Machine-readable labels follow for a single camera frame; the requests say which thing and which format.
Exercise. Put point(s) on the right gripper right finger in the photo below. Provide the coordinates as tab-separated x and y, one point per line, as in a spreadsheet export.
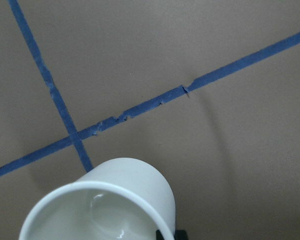
181	234

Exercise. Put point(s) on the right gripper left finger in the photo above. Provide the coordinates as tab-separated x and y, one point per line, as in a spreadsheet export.
158	235

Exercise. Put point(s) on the white enamel mug black handle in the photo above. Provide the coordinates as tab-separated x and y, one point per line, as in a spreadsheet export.
120	199

